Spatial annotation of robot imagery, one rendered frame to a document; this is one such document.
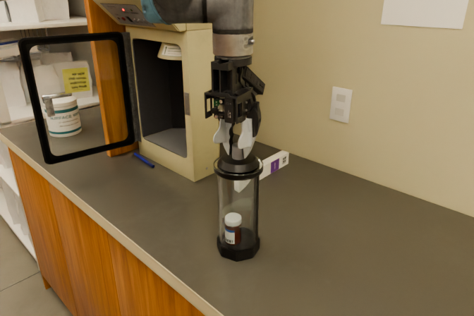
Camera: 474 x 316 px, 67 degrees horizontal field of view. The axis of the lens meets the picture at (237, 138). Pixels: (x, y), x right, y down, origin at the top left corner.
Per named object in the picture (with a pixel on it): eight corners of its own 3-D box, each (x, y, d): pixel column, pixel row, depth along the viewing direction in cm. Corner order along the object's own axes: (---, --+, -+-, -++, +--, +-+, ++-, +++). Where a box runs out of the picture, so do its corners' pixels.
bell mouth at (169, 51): (188, 49, 129) (187, 34, 127) (223, 55, 118) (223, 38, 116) (146, 56, 118) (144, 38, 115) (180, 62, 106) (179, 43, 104)
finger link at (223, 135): (206, 158, 75) (209, 118, 71) (221, 148, 80) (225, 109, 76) (219, 163, 74) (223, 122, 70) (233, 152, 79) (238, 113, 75)
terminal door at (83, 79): (135, 143, 133) (123, 31, 118) (45, 166, 116) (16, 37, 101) (135, 142, 134) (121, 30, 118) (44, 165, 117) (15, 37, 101)
